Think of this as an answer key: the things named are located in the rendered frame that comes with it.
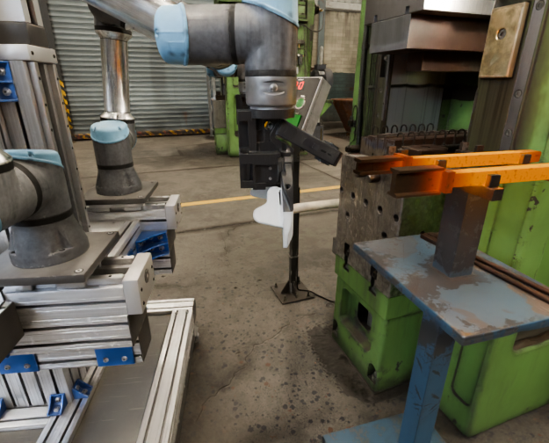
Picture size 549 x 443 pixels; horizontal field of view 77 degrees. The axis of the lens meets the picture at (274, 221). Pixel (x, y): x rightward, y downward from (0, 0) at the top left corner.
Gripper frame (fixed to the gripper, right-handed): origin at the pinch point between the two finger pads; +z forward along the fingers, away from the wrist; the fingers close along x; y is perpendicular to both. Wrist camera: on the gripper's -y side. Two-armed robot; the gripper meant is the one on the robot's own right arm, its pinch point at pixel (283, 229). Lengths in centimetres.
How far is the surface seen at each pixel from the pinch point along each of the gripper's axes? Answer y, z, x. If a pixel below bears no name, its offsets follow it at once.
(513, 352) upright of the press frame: -80, 58, -26
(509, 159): -49, -9, -11
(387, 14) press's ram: -43, -44, -70
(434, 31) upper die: -55, -39, -61
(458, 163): -36.4, -8.7, -9.6
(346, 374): -36, 93, -55
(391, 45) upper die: -44, -35, -66
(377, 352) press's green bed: -44, 73, -46
